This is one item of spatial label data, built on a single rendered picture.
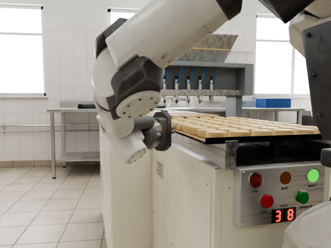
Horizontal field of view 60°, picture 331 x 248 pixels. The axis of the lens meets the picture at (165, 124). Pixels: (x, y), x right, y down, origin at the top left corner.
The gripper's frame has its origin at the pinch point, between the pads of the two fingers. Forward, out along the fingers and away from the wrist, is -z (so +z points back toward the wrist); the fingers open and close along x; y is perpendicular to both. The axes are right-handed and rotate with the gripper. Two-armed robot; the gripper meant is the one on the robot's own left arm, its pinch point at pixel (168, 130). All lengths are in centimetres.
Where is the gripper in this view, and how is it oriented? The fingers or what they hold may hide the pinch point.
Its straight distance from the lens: 91.5
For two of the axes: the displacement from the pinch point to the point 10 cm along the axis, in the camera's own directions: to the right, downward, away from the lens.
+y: -8.6, -0.3, 5.0
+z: -5.1, 0.6, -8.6
